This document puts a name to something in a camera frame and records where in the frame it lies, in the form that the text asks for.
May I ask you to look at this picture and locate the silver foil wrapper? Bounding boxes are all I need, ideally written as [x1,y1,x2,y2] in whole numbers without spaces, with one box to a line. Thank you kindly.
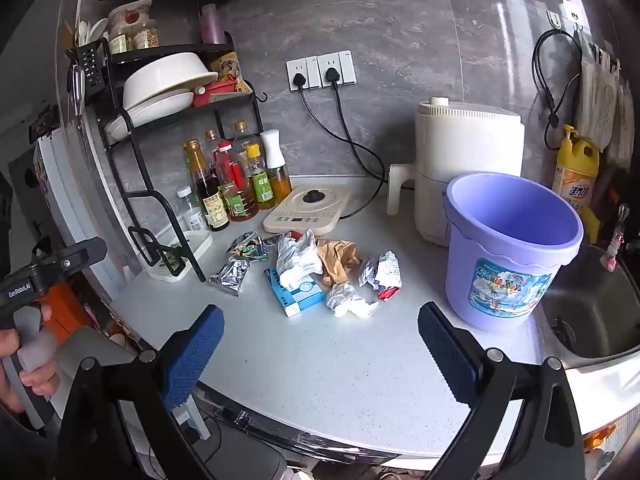
[209,257,251,297]

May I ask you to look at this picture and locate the hanging plastic bags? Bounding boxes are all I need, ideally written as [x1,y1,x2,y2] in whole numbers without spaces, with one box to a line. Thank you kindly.
[575,42,636,161]

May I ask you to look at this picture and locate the yellow detergent bottle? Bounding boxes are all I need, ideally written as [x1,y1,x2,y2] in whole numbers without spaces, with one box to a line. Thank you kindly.
[552,124,601,211]

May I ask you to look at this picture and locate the red cap oil bottle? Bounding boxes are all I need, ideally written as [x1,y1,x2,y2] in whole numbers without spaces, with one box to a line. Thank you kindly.
[215,141,261,222]

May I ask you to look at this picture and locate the white plate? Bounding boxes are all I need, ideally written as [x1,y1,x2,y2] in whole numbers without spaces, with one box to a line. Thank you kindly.
[125,89,196,128]

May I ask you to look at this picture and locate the black cutlery holder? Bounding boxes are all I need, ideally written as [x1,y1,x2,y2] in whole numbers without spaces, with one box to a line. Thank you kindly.
[69,39,112,87]

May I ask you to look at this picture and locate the small white tissue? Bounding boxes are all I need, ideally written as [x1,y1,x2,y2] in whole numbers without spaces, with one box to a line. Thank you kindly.
[326,282,379,320]

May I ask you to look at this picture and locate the red white wrapper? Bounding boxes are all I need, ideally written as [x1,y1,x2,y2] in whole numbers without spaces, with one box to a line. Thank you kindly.
[357,251,403,301]

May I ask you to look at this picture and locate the pink cup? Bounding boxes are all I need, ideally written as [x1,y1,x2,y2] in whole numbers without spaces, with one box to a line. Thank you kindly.
[200,4,228,45]

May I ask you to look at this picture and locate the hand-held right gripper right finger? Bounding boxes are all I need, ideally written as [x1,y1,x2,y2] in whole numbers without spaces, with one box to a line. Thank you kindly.
[417,301,587,480]

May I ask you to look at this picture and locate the yellow cap green label bottle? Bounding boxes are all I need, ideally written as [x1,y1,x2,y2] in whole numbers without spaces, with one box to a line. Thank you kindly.
[244,143,277,211]

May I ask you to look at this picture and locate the glass container with lid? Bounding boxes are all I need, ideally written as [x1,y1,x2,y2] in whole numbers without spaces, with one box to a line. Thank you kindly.
[107,0,153,32]

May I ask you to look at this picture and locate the black power plug cable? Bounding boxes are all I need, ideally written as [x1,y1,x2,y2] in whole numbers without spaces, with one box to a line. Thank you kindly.
[292,72,388,221]
[325,69,417,192]

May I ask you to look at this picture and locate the black hanging cable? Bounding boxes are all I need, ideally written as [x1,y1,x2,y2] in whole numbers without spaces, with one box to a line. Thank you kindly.
[531,30,583,151]

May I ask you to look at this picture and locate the white top oil sprayer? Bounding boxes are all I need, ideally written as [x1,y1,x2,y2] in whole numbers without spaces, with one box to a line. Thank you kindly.
[260,129,293,202]

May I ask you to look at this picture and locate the white spoons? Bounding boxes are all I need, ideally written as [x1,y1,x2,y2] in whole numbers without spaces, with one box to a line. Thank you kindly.
[75,17,109,47]

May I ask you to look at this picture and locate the white air fryer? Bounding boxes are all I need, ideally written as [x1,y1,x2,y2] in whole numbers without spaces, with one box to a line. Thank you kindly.
[386,97,526,248]

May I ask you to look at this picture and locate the person's left hand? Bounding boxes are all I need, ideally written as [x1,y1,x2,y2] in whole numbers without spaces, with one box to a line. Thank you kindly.
[0,304,62,413]

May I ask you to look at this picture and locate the large white tissue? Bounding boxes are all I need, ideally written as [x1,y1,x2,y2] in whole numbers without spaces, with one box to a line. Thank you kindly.
[276,230,323,288]

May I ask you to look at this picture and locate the large white bowl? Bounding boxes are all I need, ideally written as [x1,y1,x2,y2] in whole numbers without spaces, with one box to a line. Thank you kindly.
[122,52,219,111]

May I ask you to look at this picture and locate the spice jar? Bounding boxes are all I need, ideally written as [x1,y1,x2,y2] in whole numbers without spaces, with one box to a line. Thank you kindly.
[107,32,135,56]
[131,20,161,51]

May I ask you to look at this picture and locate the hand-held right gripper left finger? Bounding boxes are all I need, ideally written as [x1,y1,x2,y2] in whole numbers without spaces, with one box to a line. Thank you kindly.
[54,304,226,480]

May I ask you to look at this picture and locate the cream induction cooker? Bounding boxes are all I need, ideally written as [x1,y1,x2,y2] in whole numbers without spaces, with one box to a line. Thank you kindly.
[262,185,353,236]

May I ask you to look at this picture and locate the purple plastic bucket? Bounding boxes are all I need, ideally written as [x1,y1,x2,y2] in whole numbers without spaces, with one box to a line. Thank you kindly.
[444,172,584,332]

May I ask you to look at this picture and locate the white drip tray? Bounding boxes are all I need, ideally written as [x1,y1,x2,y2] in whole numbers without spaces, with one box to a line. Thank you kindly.
[147,230,213,281]

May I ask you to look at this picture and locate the black dish rack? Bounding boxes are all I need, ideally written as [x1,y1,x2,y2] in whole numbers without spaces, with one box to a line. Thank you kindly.
[67,35,267,283]

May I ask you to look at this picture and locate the steel sink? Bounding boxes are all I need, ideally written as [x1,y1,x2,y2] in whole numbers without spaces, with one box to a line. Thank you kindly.
[540,242,640,371]

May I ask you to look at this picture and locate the blue white carton box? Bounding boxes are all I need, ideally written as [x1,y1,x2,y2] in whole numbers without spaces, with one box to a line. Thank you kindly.
[264,267,326,318]

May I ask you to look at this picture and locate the brown paper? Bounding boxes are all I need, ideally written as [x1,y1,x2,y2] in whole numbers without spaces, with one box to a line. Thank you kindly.
[317,239,362,288]

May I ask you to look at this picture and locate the yellow snack packet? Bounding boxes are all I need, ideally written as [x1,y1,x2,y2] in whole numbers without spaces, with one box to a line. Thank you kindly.
[210,52,242,85]

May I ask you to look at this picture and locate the white wall socket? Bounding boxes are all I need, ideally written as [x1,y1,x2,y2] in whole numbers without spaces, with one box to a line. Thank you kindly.
[286,56,321,92]
[317,50,357,88]

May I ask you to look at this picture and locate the small clear white-cap bottle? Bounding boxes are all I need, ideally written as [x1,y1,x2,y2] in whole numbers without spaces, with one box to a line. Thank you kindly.
[176,186,208,233]

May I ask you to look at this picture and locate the red container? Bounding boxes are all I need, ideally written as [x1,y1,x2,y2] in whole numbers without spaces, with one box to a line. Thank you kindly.
[192,77,252,108]

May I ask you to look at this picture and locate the green snack wrapper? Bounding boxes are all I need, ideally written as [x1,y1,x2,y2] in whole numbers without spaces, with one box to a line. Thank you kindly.
[226,232,266,263]

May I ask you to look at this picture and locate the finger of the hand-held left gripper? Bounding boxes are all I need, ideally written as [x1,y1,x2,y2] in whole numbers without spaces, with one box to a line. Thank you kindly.
[46,237,108,280]

